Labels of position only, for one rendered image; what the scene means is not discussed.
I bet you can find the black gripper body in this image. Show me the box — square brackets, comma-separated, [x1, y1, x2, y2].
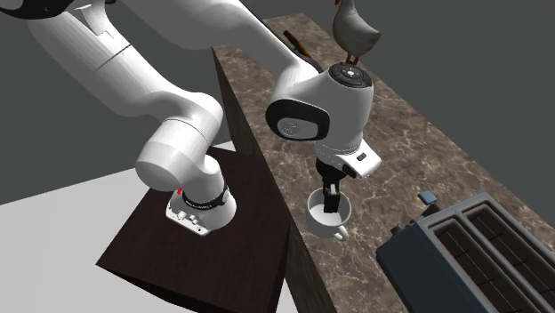
[315, 157, 346, 192]

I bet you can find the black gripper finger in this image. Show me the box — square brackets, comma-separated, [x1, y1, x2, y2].
[322, 183, 342, 214]

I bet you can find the white mug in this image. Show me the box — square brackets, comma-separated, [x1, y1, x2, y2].
[305, 187, 353, 243]

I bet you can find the dark brown robot stand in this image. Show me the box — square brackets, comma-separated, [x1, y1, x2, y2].
[95, 146, 292, 313]

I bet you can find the white goose figure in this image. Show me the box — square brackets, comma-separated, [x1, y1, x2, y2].
[332, 0, 382, 67]

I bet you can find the blue toaster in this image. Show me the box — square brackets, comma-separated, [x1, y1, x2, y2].
[374, 190, 555, 313]

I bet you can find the brown handled knife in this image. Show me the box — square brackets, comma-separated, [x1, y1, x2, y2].
[282, 29, 325, 74]

